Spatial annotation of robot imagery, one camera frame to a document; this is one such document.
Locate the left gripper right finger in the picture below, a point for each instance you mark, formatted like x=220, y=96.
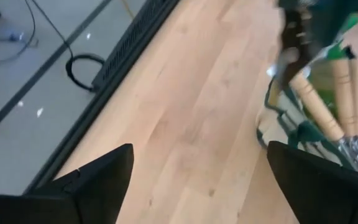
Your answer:
x=322, y=193

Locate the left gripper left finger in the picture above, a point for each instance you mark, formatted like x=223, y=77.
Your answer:
x=98, y=189

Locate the black vented power box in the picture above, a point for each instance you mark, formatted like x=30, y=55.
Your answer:
x=129, y=43

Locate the black aluminium table frame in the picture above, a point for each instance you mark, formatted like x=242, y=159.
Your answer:
x=73, y=137

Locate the cream canvas gardening bag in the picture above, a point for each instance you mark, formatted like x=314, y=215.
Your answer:
x=291, y=115

